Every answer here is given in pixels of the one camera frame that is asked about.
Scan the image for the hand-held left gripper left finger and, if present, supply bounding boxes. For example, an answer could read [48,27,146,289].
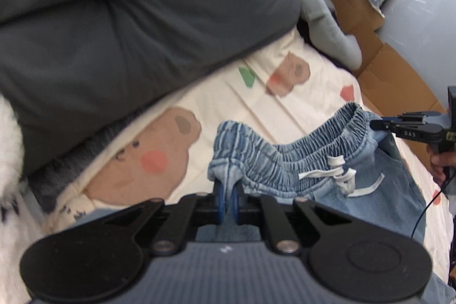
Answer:
[103,182,229,256]

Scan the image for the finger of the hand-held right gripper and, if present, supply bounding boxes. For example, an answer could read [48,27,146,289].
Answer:
[370,119,445,145]
[381,111,443,125]

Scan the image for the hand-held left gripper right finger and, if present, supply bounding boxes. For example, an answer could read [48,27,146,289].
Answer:
[229,183,357,255]

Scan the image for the blue denim drawstring pants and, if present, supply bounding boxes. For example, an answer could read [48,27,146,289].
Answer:
[195,102,456,304]

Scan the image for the person's right hand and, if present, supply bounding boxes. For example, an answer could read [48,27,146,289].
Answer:
[430,152,456,188]

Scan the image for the brown cardboard sheet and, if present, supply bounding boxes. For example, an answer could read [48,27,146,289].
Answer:
[326,0,449,183]

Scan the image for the cream bear print blanket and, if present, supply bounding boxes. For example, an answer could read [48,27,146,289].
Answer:
[21,30,456,285]

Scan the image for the grey neck pillow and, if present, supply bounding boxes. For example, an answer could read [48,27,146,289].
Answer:
[298,0,363,71]

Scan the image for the grey fuzzy cloth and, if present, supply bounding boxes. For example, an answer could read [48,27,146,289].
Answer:
[27,119,143,215]

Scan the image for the white fluffy diamond-pattern blanket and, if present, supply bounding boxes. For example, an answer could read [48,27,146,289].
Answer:
[0,94,47,304]

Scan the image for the black cable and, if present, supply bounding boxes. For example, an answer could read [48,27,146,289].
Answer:
[410,176,453,240]

